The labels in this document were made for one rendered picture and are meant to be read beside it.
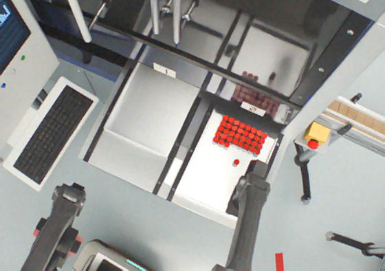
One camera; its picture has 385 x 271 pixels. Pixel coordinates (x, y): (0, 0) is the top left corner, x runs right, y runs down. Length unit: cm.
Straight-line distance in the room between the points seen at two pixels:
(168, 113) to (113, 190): 96
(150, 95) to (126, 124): 14
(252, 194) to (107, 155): 71
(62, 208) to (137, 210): 141
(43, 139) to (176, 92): 55
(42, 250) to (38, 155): 79
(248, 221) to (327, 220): 162
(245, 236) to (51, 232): 46
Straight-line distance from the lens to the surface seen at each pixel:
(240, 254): 101
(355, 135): 180
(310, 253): 266
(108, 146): 173
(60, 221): 115
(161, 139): 171
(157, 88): 177
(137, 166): 170
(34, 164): 183
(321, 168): 272
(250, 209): 113
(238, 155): 171
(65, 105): 187
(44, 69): 185
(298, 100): 141
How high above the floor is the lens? 255
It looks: 75 degrees down
